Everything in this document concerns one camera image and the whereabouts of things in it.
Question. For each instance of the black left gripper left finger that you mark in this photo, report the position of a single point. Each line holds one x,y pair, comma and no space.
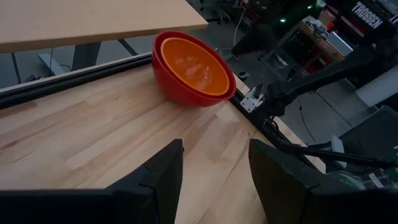
146,193

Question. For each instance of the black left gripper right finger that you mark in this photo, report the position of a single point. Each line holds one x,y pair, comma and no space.
289,189

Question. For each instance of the thin black brace rod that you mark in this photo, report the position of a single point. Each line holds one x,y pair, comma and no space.
342,155

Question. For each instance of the green and white spool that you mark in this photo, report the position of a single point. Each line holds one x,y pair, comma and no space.
363,180

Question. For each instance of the red bowl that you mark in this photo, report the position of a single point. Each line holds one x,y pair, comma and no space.
174,88

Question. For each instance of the orange bowl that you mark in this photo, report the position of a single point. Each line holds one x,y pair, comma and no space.
196,67

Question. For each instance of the black table leg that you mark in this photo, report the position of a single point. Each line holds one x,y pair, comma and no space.
85,55

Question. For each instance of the cluttered wooden workbench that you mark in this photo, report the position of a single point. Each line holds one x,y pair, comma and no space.
323,37

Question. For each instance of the light wooden table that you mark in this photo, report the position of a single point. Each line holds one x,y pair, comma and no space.
87,18

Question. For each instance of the black panel with Trossen lettering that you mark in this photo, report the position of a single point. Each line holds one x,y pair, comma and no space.
367,18

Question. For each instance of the black table edge rail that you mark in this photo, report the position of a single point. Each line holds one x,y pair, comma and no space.
68,79
264,121

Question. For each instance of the white metal corner bracket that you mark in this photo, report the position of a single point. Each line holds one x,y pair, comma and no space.
251,100

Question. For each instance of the black frame post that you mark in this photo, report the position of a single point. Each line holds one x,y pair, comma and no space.
326,73

